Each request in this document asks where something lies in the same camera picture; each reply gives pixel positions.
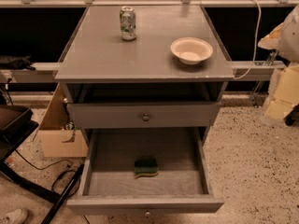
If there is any white shoe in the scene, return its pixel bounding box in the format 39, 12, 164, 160
0, 208, 28, 224

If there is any open grey middle drawer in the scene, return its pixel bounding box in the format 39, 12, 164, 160
67, 128, 224, 215

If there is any cardboard box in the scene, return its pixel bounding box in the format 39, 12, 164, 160
37, 84, 88, 158

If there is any white cable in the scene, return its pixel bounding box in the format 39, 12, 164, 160
234, 0, 263, 80

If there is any white paper bowl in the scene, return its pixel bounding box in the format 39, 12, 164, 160
170, 37, 213, 65

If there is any round brass drawer knob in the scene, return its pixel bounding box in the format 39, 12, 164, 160
142, 113, 150, 121

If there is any closed grey top drawer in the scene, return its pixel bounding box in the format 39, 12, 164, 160
67, 102, 220, 129

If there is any green yellow sponge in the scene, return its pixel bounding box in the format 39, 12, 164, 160
134, 157, 159, 178

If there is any black chair base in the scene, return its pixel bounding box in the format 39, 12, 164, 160
0, 105, 84, 224

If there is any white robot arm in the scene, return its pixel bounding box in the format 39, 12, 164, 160
258, 6, 299, 123

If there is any green white soda can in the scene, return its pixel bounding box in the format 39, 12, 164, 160
120, 7, 136, 41

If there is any black floor cable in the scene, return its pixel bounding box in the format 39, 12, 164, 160
14, 148, 82, 199

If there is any grey metal rail frame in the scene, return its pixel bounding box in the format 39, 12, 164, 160
0, 0, 299, 82

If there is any grey drawer cabinet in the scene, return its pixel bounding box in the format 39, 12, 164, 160
53, 5, 235, 217

